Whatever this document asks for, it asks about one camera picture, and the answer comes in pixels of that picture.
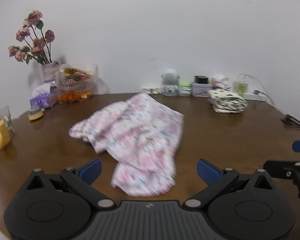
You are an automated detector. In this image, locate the pink floral dress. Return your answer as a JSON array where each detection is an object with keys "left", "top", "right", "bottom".
[{"left": 69, "top": 93, "right": 184, "bottom": 197}]

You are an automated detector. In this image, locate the folded cream floral garment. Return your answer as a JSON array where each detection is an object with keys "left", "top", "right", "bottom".
[{"left": 208, "top": 88, "right": 248, "bottom": 113}]

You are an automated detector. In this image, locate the green spray bottle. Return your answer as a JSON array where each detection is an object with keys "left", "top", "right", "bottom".
[{"left": 233, "top": 78, "right": 247, "bottom": 97}]

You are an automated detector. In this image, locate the purple tissue box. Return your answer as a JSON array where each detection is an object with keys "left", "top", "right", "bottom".
[{"left": 30, "top": 83, "right": 57, "bottom": 109}]

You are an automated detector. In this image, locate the grey printed tin box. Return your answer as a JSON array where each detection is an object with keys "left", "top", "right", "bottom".
[{"left": 191, "top": 82, "right": 213, "bottom": 98}]

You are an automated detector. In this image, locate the green card stack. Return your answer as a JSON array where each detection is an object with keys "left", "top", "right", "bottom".
[{"left": 179, "top": 83, "right": 192, "bottom": 96}]

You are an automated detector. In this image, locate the white tissue bundle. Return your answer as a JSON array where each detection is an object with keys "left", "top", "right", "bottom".
[{"left": 210, "top": 75, "right": 230, "bottom": 89}]

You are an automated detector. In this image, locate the plastic snack bag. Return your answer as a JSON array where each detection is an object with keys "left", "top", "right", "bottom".
[{"left": 54, "top": 64, "right": 98, "bottom": 104}]

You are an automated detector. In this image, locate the black small box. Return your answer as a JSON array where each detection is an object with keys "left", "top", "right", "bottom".
[{"left": 194, "top": 75, "right": 209, "bottom": 84}]

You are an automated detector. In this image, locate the clear drinking glass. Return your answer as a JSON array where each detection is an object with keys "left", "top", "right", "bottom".
[{"left": 0, "top": 105, "right": 14, "bottom": 132}]

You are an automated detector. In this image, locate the white robot toy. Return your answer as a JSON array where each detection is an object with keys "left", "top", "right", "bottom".
[{"left": 161, "top": 68, "right": 180, "bottom": 96}]

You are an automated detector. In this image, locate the glass flower vase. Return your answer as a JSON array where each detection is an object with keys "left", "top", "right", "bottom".
[{"left": 42, "top": 61, "right": 60, "bottom": 85}]

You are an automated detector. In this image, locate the dried pink rose bouquet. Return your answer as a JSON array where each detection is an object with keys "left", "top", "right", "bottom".
[{"left": 8, "top": 10, "right": 56, "bottom": 65}]

